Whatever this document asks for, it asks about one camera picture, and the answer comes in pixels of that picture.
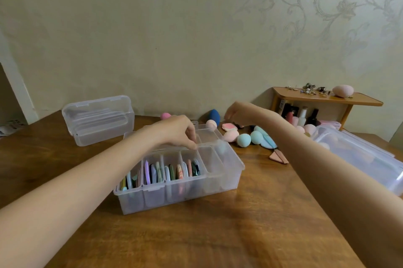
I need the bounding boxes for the person's left hand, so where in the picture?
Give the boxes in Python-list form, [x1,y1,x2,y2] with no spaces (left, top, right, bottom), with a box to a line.
[141,115,198,151]

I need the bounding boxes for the person's right hand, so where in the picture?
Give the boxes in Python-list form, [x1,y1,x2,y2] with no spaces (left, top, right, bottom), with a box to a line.
[223,102,281,130]

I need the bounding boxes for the pile of makeup sponges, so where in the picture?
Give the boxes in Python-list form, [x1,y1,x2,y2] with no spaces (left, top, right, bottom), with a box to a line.
[160,108,319,164]

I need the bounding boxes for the puffs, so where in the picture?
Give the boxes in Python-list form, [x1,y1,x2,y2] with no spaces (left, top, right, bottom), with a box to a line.
[119,159,201,191]

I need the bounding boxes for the clear divided organizer box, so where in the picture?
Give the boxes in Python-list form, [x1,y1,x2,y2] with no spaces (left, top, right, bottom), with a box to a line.
[113,121,246,215]

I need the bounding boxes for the small clear plastic box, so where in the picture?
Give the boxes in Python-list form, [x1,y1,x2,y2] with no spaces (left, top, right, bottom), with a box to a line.
[61,95,135,147]

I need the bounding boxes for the beige sponge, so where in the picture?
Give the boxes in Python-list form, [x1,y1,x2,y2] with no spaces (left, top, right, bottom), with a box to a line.
[332,84,354,98]

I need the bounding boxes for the large clear plastic container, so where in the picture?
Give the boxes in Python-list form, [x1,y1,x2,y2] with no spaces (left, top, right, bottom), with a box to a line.
[311,124,403,197]

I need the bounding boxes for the person's left forearm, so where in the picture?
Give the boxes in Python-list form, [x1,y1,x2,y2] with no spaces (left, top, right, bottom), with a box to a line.
[0,129,155,268]

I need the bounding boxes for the person's right forearm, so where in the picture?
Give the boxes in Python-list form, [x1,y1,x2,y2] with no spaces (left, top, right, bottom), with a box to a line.
[267,113,403,268]

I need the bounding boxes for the white cosmetic bottle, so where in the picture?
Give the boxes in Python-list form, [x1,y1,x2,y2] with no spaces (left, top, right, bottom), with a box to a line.
[297,106,309,126]

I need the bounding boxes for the pile of metal hair clips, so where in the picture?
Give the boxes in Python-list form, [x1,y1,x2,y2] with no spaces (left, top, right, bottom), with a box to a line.
[285,83,331,97]

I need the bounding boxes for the small wooden rack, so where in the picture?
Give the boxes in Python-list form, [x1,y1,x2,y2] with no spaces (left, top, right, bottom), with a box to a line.
[270,87,384,130]

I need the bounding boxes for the pale green door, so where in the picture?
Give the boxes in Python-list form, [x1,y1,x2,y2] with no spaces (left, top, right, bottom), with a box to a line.
[389,121,403,152]

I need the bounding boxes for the white shelf unit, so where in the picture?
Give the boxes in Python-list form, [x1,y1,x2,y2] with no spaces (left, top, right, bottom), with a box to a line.
[0,30,40,126]

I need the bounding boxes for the crumpled printed paper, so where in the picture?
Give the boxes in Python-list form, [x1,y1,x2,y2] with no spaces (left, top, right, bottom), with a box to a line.
[0,119,26,136]

